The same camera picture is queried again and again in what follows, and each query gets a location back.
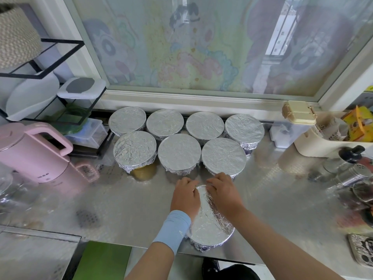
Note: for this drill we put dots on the clear glass shaker bottle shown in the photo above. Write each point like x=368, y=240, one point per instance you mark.
x=349, y=177

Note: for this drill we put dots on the clear plastic box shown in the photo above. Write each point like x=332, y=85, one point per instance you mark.
x=87, y=133

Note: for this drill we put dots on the patterned case smartphone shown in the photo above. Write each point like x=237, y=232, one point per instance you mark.
x=361, y=249

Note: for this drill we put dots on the cream organiser tray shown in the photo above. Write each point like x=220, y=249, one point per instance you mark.
x=314, y=145

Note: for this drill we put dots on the black trousers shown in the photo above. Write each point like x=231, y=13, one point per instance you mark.
x=236, y=273

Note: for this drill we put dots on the light blue wristband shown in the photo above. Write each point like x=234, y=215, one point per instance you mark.
x=171, y=232

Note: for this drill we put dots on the clear glass jar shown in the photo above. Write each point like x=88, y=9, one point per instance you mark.
x=4, y=182

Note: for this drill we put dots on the person's right forearm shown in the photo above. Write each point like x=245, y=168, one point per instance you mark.
x=285, y=250

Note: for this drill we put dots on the green floor mat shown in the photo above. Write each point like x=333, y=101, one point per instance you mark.
x=102, y=260

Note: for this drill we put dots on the yellow bowl with greens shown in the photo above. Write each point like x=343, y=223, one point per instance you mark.
x=144, y=172

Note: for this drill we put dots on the white plate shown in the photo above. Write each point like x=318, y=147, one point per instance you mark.
x=32, y=97

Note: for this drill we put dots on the person's right hand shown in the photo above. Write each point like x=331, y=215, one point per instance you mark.
x=226, y=195

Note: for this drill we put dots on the person's left hand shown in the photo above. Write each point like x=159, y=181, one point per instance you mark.
x=185, y=198

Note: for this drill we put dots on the stainless steel countertop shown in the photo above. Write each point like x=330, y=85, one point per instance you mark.
x=285, y=207

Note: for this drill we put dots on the glass bottle black cap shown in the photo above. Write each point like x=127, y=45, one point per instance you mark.
x=347, y=157

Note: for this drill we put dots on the window with cartoon film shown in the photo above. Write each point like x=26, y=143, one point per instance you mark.
x=198, y=43

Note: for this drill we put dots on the stack of aluminium foil sheets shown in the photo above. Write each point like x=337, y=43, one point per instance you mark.
x=210, y=230

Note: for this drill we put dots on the black metal rack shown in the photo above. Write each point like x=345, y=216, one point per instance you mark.
x=58, y=58

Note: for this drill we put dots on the black right shoe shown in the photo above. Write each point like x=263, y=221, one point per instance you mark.
x=210, y=267

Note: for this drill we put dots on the beige round object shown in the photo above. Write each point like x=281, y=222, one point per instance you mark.
x=299, y=113

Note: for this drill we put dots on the person's left forearm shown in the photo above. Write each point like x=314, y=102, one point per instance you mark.
x=150, y=264

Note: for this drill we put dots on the pink electric kettle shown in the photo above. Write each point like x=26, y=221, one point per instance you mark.
x=29, y=154

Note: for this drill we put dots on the glass jar red contents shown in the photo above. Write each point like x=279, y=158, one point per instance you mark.
x=363, y=192

